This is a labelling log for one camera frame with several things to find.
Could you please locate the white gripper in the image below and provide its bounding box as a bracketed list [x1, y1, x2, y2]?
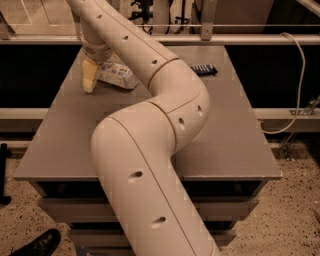
[81, 37, 112, 93]

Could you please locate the blue label plastic bottle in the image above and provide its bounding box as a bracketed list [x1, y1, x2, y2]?
[98, 61, 139, 90]

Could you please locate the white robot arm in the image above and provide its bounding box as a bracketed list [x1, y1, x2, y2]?
[67, 0, 221, 256]

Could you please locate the black office chair base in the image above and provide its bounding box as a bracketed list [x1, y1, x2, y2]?
[129, 0, 153, 35]

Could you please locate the blue striped snack pack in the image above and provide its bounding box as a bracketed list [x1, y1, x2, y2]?
[191, 64, 218, 76]

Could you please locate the grey metal railing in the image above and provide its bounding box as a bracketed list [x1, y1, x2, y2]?
[0, 0, 320, 45]

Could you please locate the grey drawer cabinet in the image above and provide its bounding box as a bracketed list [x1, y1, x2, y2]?
[15, 46, 281, 256]

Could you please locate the lower grey drawer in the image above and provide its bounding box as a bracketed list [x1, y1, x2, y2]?
[68, 229, 236, 248]

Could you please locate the grey drawer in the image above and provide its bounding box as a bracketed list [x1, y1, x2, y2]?
[38, 197, 258, 223]
[68, 229, 236, 248]

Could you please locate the upper grey drawer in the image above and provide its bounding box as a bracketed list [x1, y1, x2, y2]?
[38, 197, 258, 223]

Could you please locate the black leather shoe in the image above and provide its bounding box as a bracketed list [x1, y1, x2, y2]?
[9, 229, 61, 256]

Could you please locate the white cable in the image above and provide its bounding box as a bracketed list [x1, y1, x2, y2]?
[259, 31, 307, 136]

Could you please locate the metal floor bracket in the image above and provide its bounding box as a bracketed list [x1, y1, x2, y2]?
[280, 95, 320, 161]

